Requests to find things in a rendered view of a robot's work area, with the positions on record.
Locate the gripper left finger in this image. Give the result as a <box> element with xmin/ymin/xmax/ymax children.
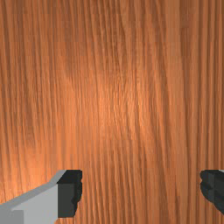
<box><xmin>0</xmin><ymin>169</ymin><xmax>83</xmax><ymax>224</ymax></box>

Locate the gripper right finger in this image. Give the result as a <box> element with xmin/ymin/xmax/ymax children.
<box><xmin>199</xmin><ymin>169</ymin><xmax>224</xmax><ymax>216</ymax></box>

